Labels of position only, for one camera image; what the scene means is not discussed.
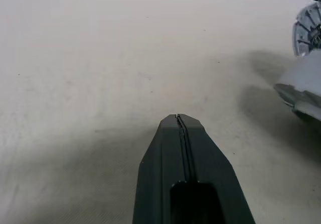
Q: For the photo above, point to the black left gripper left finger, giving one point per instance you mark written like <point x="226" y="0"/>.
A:
<point x="160" y="163"/>

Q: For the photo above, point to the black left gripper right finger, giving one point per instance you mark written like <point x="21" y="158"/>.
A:
<point x="210" y="163"/>

